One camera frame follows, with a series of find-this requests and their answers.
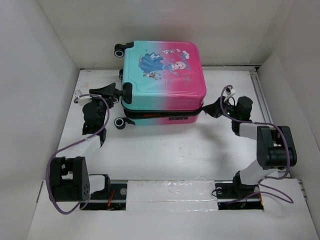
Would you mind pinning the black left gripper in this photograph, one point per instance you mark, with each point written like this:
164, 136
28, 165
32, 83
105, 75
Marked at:
109, 90

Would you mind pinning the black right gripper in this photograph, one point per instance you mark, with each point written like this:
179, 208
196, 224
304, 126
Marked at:
213, 109

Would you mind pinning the orange patterned towel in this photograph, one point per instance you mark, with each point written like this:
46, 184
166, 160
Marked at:
151, 115

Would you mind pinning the pink teal kids suitcase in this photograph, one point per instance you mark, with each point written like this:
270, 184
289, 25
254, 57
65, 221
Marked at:
160, 77

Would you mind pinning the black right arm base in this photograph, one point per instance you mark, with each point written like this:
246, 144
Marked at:
230, 195

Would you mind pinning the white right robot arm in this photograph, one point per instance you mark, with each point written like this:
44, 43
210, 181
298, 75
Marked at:
275, 148

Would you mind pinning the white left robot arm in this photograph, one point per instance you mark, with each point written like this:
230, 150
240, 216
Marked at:
68, 176

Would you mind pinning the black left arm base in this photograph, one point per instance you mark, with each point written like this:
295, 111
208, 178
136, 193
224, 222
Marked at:
112, 198

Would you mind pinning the white foam cover panel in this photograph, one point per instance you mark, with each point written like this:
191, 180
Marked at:
171, 196

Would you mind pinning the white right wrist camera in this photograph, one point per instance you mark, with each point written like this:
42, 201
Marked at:
230, 92

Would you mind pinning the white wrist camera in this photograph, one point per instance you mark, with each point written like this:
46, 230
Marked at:
80, 99
230, 92

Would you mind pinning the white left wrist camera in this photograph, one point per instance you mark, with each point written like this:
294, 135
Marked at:
80, 99

